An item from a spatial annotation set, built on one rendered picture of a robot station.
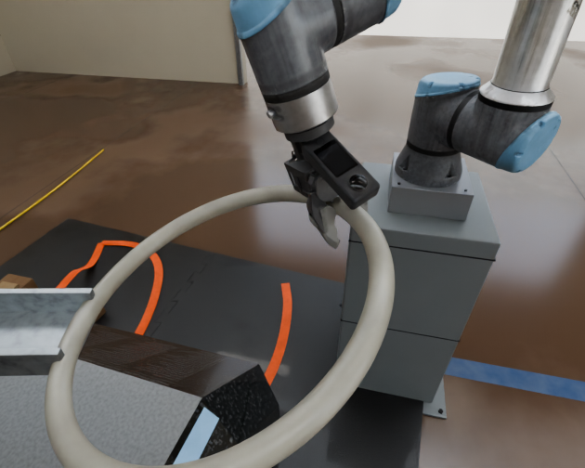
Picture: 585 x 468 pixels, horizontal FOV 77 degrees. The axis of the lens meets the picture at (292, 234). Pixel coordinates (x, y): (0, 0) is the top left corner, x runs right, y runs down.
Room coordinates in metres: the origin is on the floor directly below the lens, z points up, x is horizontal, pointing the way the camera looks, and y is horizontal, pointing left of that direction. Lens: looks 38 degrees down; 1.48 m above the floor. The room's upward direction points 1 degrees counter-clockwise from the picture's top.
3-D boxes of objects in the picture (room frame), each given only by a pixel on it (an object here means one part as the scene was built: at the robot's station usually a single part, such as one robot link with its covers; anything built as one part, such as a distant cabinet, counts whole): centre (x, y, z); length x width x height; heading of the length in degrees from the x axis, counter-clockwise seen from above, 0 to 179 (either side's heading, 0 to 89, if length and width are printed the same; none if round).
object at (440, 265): (0.98, -0.41, 0.43); 0.50 x 0.50 x 0.85; 76
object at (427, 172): (0.98, -0.41, 0.99); 0.19 x 0.19 x 0.10
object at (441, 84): (0.97, -0.41, 1.12); 0.17 x 0.15 x 0.18; 33
